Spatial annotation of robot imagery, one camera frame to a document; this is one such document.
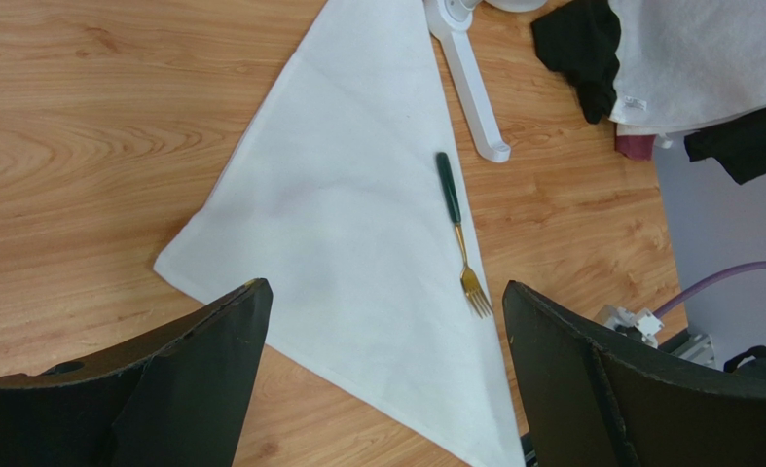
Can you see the black hanging garment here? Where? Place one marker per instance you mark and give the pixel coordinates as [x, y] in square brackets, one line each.
[739, 146]

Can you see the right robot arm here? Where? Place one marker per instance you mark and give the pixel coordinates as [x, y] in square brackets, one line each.
[750, 361]

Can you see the green handled gold fork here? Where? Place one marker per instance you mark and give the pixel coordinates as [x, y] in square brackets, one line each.
[469, 280]

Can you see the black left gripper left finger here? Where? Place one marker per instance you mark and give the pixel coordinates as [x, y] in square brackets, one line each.
[174, 396]

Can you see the black cloth on table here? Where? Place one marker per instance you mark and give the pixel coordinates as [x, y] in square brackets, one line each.
[579, 40]

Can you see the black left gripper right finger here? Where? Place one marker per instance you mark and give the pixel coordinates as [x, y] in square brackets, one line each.
[593, 397]

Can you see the dark red hanging garment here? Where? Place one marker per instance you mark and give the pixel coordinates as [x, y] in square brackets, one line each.
[635, 147]

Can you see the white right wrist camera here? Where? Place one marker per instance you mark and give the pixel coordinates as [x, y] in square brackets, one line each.
[642, 326]

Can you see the white cloth napkin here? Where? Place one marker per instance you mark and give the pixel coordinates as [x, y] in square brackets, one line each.
[332, 194]

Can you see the white hanging towel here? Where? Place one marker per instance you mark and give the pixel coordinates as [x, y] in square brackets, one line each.
[688, 64]

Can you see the white stand with metal pole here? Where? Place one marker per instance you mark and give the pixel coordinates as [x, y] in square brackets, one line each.
[449, 22]

